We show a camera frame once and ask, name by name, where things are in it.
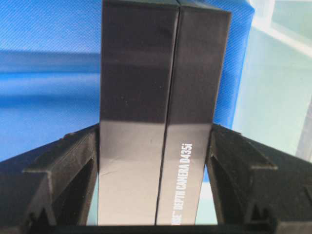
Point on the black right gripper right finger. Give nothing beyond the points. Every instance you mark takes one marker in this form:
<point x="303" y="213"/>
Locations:
<point x="253" y="183"/>

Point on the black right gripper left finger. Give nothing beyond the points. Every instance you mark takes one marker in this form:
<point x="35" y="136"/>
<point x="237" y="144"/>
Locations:
<point x="52" y="184"/>

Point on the black RealSense box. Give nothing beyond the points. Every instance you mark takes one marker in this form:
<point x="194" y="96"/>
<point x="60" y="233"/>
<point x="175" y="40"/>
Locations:
<point x="161" y="64"/>

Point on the blue cloth liner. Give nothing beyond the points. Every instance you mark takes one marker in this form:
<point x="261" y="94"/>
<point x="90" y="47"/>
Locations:
<point x="49" y="71"/>

